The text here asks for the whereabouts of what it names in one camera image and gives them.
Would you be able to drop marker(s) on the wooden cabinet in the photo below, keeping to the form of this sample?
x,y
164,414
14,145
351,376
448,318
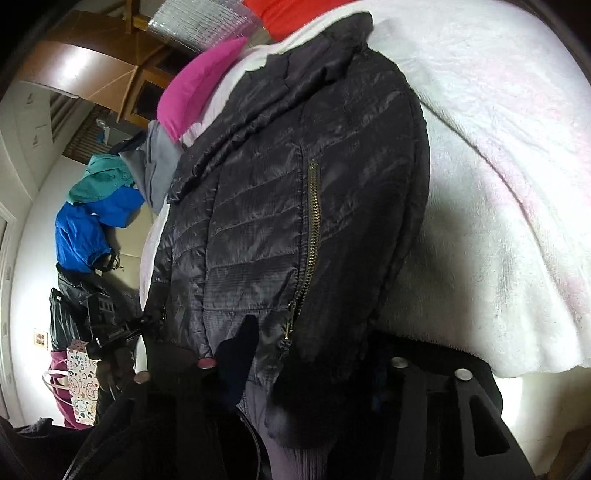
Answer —
x,y
92,69

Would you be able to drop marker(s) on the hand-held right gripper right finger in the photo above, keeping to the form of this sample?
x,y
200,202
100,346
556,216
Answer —
x,y
415,397

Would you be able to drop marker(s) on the orange-red garment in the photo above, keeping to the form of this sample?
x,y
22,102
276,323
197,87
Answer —
x,y
295,16

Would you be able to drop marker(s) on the magenta bag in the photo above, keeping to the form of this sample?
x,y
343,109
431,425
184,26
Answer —
x,y
57,383

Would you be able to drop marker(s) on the teal shirt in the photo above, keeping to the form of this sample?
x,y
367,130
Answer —
x,y
101,180

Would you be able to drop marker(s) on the blue jacket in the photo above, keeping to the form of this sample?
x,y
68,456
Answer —
x,y
78,230

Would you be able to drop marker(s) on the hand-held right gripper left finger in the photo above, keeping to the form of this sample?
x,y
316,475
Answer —
x,y
236,364

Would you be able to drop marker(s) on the patterned gift bag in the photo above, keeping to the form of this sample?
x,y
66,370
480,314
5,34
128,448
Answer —
x,y
83,383

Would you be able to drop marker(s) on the black bag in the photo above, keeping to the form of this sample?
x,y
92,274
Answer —
x,y
67,309

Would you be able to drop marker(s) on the white fleece blanket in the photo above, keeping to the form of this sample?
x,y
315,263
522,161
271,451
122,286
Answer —
x,y
508,184

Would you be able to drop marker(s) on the pink garment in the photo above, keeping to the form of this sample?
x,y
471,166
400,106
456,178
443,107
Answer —
x,y
198,83

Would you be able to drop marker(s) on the dark cloth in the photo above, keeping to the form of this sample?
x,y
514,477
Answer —
x,y
32,447

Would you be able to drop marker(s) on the small wall picture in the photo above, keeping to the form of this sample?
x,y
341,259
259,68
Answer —
x,y
40,338

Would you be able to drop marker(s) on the navy garment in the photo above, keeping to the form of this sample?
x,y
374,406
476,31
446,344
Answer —
x,y
130,144

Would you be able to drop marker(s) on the black puffer jacket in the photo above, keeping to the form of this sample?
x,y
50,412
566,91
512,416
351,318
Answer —
x,y
258,221

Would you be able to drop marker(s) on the clear plastic bin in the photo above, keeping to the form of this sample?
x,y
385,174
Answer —
x,y
198,23

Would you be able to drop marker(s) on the grey garment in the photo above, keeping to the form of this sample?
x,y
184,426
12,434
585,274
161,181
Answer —
x,y
159,170

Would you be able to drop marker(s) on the black camera tripod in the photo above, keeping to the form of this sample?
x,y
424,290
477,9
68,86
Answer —
x,y
111,323

